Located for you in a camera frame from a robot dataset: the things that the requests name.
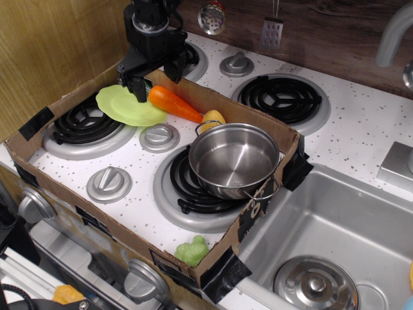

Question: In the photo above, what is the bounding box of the silver knob centre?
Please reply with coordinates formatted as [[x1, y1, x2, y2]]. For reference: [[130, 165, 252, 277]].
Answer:
[[139, 123, 180, 154]]

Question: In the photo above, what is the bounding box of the silver pot lid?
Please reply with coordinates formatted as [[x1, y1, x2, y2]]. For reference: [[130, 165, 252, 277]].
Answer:
[[272, 255, 360, 309]]

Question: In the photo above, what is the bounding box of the silver hanging strainer ladle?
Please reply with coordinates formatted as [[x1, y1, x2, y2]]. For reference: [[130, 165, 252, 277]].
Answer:
[[197, 1, 227, 36]]

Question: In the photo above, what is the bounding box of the brown cardboard fence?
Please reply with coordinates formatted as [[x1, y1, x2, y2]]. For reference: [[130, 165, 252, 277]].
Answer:
[[5, 67, 301, 309]]

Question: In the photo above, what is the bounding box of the silver knob back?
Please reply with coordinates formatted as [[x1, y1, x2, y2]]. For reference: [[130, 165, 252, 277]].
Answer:
[[219, 52, 254, 78]]

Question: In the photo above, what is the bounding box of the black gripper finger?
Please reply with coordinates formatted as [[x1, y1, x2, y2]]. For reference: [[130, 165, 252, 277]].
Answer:
[[164, 46, 186, 84], [125, 74, 147, 103]]

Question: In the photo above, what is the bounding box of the silver oven knob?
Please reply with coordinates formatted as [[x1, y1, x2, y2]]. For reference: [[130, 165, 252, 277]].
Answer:
[[123, 258, 170, 304], [18, 187, 57, 223]]

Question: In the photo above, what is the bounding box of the grey faucet base block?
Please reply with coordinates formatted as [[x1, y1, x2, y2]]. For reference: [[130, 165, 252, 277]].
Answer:
[[377, 141, 412, 192]]

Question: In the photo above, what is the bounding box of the silver oven knob left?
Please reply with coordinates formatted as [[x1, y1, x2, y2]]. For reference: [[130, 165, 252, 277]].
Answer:
[[18, 187, 57, 223]]

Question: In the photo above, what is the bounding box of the black back right burner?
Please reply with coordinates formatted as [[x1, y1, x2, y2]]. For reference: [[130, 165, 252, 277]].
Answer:
[[238, 76, 322, 123]]

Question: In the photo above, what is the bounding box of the silver hanging slotted spatula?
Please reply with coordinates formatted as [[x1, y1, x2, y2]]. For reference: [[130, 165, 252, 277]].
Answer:
[[259, 1, 284, 50]]

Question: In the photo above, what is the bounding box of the black front right burner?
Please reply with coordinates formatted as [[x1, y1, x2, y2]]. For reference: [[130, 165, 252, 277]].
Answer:
[[169, 146, 248, 214]]

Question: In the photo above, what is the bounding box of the grey sink basin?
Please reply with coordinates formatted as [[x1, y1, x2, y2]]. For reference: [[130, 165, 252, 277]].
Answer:
[[238, 165, 412, 309]]

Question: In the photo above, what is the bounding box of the grey toy faucet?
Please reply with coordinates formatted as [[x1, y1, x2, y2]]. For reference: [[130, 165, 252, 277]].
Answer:
[[374, 1, 412, 93]]

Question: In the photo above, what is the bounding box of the green toy vegetable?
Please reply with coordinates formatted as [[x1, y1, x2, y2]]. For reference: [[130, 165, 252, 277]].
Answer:
[[174, 235, 209, 267]]

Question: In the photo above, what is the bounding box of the black cable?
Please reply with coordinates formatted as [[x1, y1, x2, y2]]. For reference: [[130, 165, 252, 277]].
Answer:
[[0, 283, 33, 310]]

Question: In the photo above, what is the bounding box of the yellow toy corn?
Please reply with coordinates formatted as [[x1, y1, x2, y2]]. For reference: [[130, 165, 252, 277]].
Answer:
[[200, 110, 226, 133]]

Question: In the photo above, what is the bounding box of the stainless steel pot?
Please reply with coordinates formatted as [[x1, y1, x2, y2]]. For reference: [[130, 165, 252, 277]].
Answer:
[[188, 121, 281, 200]]

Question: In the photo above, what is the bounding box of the silver oven knob right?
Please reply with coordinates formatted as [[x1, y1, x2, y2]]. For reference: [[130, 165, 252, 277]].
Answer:
[[123, 258, 170, 304]]

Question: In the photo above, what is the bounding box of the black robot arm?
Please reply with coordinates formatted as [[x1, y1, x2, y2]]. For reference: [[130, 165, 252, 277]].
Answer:
[[117, 1, 188, 103]]

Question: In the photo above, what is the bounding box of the orange toy carrot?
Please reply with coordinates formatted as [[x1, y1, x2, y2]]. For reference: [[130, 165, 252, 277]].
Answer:
[[148, 85, 203, 123]]

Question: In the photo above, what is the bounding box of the black back left burner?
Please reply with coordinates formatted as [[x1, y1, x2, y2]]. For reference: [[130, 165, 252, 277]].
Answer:
[[183, 43, 199, 76]]

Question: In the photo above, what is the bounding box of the black burner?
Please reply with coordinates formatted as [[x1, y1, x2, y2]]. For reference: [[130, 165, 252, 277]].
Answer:
[[52, 93, 124, 145], [183, 43, 199, 76], [238, 76, 322, 123], [169, 146, 248, 214]]

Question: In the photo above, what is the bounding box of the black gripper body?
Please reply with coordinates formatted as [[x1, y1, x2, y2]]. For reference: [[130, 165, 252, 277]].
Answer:
[[117, 19, 188, 85]]

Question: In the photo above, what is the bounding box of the light green plastic plate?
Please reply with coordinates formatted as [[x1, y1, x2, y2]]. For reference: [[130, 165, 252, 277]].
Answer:
[[96, 85, 167, 127]]

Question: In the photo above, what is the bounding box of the orange toy food piece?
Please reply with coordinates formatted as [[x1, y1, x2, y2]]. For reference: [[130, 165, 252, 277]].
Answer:
[[52, 285, 84, 305]]

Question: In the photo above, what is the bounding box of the black front left burner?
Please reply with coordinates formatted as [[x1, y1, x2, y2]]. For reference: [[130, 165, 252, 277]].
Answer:
[[52, 93, 124, 145]]

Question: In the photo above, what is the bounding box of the silver knob front left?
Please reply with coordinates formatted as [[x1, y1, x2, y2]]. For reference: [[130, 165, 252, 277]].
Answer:
[[86, 166, 132, 204]]

